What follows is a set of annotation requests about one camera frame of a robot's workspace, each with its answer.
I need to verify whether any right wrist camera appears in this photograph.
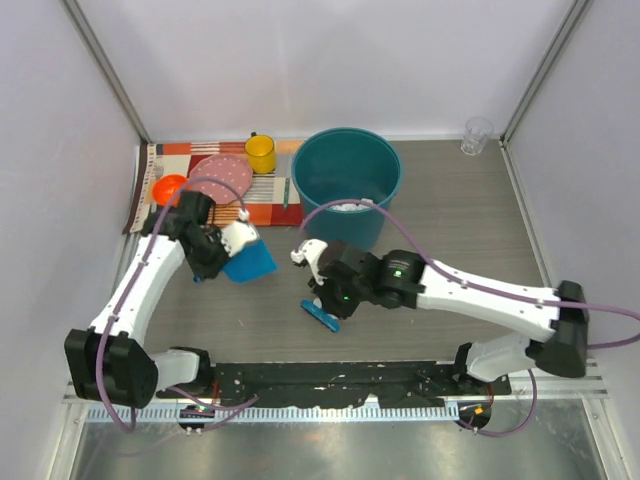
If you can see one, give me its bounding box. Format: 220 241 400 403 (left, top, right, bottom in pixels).
290 239 328 284

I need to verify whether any orange bowl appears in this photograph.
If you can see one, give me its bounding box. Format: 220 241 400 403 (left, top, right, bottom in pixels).
151 174 187 207

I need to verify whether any blue hand brush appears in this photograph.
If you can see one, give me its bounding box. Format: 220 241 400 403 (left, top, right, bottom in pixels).
301 298 340 333

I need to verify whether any white cable duct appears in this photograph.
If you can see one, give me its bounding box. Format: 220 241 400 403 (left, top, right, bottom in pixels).
85 403 461 424

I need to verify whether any table knife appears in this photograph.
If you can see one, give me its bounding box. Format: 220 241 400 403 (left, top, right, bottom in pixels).
282 153 295 211

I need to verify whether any yellow cup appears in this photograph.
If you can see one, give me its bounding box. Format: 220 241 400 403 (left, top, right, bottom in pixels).
244 133 276 175

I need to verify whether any blue dustpan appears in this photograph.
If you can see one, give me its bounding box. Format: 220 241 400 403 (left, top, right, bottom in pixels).
219 240 278 284

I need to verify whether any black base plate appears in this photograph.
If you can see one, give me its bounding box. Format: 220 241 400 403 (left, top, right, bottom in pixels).
155 359 514 409

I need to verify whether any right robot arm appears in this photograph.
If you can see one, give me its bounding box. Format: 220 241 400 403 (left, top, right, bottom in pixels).
290 239 589 395

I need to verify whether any teal plastic bin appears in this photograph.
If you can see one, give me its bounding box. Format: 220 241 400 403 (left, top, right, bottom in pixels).
292 128 403 251

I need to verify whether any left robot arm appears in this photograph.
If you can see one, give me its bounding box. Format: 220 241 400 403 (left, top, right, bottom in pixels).
64 191 230 409

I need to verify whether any clear glass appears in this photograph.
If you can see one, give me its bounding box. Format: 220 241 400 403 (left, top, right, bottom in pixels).
461 117 494 156

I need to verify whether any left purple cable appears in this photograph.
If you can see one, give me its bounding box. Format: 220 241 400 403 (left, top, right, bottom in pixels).
95 177 251 435

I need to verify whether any pink dotted plate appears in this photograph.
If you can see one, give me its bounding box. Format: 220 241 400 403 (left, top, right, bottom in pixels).
188 153 253 205

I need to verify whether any large paper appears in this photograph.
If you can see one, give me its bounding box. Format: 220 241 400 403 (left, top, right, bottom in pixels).
331 198 374 212

